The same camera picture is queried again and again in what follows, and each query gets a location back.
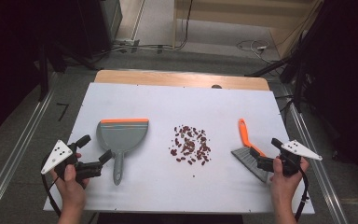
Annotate white floor cable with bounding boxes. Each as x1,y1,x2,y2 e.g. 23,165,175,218
236,39,282,65

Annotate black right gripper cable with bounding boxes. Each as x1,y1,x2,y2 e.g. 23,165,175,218
279,151,310,223

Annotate pile of red beans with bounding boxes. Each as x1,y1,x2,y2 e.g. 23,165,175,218
169,124,213,167

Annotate grey power strip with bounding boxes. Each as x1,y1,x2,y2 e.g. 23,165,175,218
114,37,141,53

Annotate orange-handled grey brush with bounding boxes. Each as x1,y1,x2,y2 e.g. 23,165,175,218
230,118,270,184

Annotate dark cabinet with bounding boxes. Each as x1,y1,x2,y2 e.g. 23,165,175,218
76,0,124,59

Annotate grey dustpan with orange edge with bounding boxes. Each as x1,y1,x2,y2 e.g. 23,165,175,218
95,118,150,187

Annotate aluminium floor rail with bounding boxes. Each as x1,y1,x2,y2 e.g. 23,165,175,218
0,72,61,224
279,83,350,224

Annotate black stand leg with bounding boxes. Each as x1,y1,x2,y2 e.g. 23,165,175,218
244,55,296,78

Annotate person's left hand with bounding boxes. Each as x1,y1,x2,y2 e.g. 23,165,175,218
49,152,90,213

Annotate white board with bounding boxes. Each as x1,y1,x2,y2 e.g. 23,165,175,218
43,81,316,216

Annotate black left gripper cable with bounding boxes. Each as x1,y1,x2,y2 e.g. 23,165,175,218
40,155,63,217

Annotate person's right hand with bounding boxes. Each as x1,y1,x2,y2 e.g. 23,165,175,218
268,156,310,203

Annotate light wooden furniture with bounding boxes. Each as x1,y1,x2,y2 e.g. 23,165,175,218
172,0,324,59

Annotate black hanging cable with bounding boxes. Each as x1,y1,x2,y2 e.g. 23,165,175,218
176,0,195,50

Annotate black stand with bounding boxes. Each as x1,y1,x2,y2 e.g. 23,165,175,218
36,39,101,103

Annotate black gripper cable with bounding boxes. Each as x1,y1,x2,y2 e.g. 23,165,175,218
279,151,310,223
40,155,63,217

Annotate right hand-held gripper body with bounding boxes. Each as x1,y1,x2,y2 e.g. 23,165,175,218
255,139,324,177

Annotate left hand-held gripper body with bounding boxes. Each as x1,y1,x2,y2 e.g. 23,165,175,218
40,139,104,188

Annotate grey floor cables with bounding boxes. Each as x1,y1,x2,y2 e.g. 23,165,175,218
92,42,182,56

